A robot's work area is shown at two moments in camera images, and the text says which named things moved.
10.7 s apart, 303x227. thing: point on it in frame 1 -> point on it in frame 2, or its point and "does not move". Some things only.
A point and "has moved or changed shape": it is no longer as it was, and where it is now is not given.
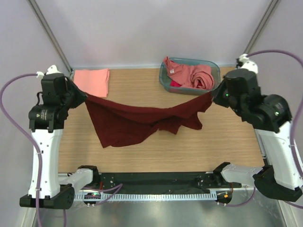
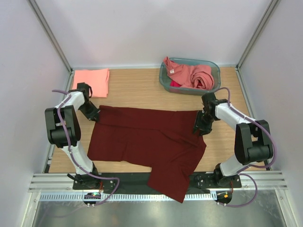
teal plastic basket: x=164 y=78 does not move
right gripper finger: x=220 y=95 -> x=199 y=120
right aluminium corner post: x=266 y=15 does not move
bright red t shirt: x=174 y=84 does not move
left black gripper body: x=65 y=98 -> x=88 y=109
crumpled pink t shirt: x=200 y=76 does not move
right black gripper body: x=232 y=101 -> x=208 y=119
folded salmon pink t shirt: x=93 y=82 does not move
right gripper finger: x=223 y=103 -> x=205 y=128
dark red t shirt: x=120 y=121 has moved or changed shape
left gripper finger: x=75 y=96 -> x=96 y=115
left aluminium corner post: x=50 y=35 does not move
